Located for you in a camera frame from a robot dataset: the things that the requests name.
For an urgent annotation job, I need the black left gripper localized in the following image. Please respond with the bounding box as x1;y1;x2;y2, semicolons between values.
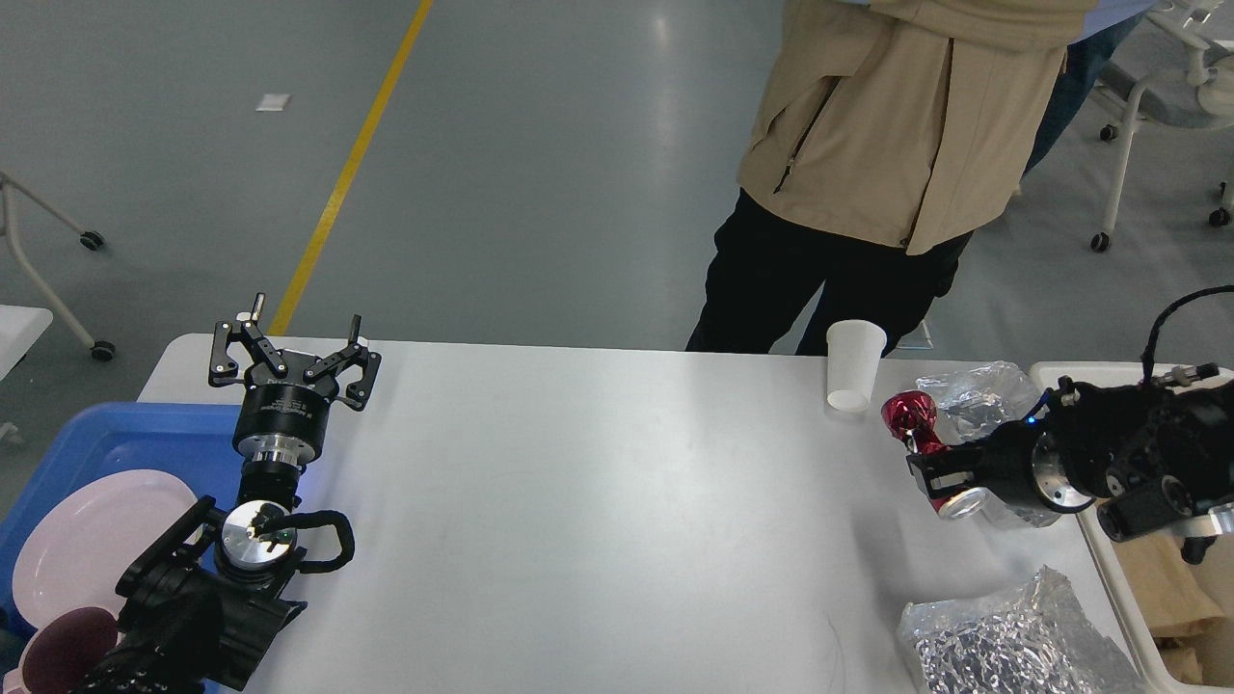
209;293;383;464

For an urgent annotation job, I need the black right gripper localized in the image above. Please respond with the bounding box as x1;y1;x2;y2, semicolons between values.
906;422;1096;515

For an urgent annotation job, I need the crushed red soda can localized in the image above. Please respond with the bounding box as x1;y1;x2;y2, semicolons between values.
881;390;990;521

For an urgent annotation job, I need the aluminium foil sheet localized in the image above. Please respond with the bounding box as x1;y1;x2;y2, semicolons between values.
916;361;1060;530

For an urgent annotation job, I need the aluminium foil piece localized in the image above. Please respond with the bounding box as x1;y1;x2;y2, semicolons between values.
898;566;1146;693

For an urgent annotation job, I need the brown paper bag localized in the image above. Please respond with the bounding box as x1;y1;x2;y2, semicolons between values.
1113;533;1227;638

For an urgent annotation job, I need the pink plate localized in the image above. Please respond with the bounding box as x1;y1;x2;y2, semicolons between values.
12;469;197;629

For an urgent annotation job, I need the pink mug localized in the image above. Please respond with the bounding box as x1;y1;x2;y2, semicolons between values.
2;606;120;693

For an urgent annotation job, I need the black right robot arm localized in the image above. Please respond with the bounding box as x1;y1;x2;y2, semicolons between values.
881;285;1233;564

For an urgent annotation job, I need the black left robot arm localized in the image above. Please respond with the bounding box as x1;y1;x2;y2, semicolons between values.
75;294;383;693

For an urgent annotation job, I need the blue plastic tray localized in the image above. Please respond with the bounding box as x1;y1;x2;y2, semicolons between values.
2;403;242;643

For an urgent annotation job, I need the white floor socket plate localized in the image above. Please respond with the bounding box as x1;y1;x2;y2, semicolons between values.
898;320;934;351

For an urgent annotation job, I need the beige plastic bin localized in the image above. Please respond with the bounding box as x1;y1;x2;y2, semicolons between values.
1030;361;1233;693

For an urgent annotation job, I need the white chair left edge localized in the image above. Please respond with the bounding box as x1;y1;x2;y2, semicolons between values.
1;170;118;363

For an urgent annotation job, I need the white side table corner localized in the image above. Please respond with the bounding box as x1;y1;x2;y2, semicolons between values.
0;305;53;382

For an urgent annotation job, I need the crumpled brown paper in bin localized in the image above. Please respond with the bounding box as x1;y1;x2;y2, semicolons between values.
1156;641;1204;685

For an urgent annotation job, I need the person in black trousers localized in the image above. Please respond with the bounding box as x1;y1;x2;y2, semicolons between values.
686;1;1099;356

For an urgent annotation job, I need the white grey office chair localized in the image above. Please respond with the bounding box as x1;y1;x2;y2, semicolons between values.
1088;1;1232;254

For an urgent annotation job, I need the person in blue jeans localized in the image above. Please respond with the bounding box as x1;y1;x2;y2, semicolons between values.
1024;1;1156;174

